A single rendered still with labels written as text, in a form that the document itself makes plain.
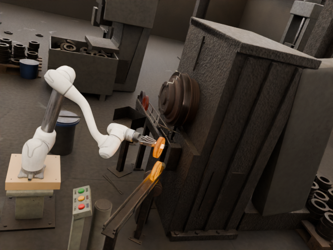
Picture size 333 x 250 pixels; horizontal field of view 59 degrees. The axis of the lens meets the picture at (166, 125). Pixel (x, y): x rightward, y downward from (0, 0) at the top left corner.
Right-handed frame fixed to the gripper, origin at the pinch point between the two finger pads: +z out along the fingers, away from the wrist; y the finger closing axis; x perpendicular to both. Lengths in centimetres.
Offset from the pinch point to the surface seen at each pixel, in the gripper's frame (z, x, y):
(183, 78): -4, 41, -42
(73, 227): -32, -52, 52
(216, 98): 28, 39, -23
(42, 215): -78, -84, 26
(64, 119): -125, -43, -63
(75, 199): -35, -32, 48
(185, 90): 1.9, 34.2, -36.3
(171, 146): 2.6, -12.7, -28.7
